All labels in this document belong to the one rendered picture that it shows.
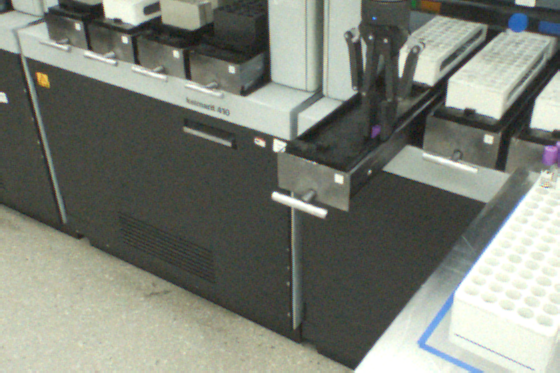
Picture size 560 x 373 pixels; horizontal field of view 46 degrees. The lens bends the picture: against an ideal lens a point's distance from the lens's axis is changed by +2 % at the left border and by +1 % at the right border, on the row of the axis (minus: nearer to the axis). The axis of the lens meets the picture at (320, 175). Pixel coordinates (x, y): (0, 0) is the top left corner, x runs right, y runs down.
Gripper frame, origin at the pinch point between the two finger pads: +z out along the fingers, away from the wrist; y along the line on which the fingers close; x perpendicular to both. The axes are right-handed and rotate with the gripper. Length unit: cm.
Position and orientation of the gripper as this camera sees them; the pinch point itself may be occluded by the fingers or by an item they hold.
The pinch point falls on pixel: (378, 116)
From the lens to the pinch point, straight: 109.2
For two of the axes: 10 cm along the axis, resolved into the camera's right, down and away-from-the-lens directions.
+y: -8.5, -2.8, 4.4
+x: -5.2, 4.5, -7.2
